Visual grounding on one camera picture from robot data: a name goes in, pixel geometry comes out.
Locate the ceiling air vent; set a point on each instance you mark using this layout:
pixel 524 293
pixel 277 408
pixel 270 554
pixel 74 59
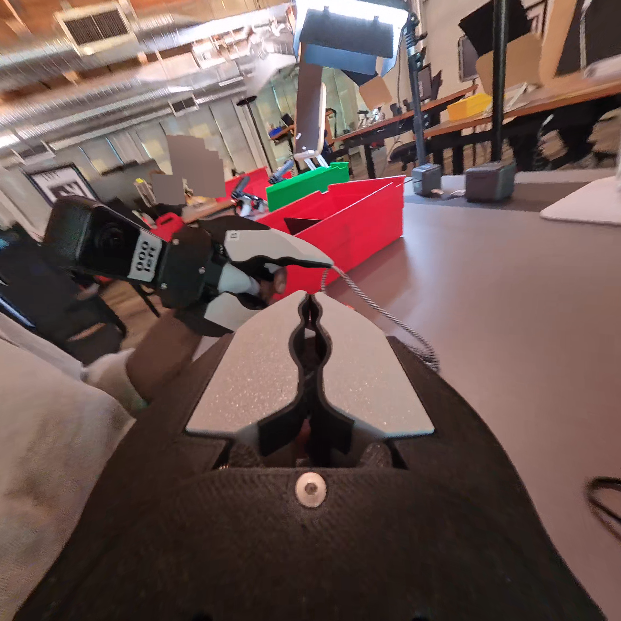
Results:
pixel 97 24

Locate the clear white tablet stand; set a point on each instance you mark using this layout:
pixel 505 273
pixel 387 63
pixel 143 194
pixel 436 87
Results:
pixel 310 156

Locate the small grey box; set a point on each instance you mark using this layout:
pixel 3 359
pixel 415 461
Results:
pixel 427 179

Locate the black office chair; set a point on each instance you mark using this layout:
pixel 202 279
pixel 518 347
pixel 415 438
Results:
pixel 43 301

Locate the person's left hand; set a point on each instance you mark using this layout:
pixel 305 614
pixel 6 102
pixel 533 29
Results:
pixel 165 354

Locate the large red plastic bin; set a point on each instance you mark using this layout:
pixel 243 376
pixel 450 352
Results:
pixel 359 228

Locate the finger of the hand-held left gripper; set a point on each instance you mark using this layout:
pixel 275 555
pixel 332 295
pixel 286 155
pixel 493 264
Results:
pixel 237 280
pixel 271 245

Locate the green plastic bin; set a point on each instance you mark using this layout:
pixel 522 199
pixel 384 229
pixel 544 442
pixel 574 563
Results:
pixel 301 187

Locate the black light stand pole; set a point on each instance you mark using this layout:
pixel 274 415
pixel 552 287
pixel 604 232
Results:
pixel 416 97

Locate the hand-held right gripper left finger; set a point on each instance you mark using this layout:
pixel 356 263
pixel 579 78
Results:
pixel 252 373

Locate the yellow plastic bin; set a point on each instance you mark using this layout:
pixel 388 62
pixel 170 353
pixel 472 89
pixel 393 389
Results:
pixel 468 107

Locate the white base mat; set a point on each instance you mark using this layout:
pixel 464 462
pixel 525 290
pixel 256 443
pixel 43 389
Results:
pixel 582 203

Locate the studio light panel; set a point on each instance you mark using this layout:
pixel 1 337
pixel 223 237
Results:
pixel 344 39

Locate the wooden top desk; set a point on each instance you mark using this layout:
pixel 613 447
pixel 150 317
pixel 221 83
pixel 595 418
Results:
pixel 548 104
pixel 388 123

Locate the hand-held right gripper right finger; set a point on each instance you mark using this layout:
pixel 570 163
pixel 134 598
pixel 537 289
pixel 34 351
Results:
pixel 373 378

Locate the tablet with tan rim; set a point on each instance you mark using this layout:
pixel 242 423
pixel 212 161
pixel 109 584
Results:
pixel 596 34
pixel 309 106

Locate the person's light clothing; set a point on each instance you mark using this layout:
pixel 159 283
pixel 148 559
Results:
pixel 48 475

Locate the small red plastic bin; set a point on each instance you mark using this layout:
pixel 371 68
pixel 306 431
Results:
pixel 170 228

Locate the cardboard box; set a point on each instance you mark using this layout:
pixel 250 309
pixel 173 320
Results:
pixel 509 63

